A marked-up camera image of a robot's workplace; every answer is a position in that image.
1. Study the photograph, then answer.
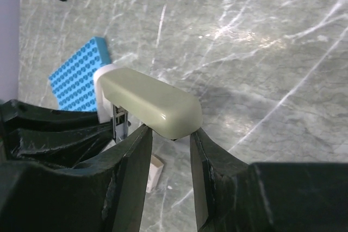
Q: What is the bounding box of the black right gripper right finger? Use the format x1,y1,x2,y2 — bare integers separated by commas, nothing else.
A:
190,129,253,231

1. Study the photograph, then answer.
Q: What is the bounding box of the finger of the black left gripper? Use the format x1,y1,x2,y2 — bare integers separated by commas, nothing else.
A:
1,99,112,167

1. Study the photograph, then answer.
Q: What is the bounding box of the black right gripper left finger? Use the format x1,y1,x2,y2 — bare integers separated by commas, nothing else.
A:
102,124,152,231

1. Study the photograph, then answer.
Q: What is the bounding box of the pale green small stapler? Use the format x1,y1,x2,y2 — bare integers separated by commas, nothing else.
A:
93,64,203,140

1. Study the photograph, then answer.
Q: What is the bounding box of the blue studded building plate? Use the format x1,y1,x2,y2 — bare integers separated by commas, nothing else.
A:
48,37,111,111

